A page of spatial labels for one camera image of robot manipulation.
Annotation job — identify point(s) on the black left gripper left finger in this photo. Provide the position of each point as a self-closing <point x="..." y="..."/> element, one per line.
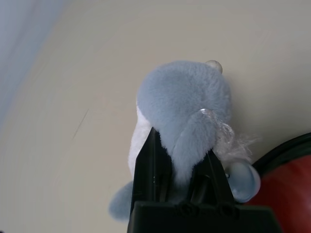
<point x="148" y="174"/>

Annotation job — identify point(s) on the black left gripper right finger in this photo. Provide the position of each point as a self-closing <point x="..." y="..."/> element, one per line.
<point x="213" y="184"/>

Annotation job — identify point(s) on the black and red paddle case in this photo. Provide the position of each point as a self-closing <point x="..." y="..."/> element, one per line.
<point x="286" y="148"/>

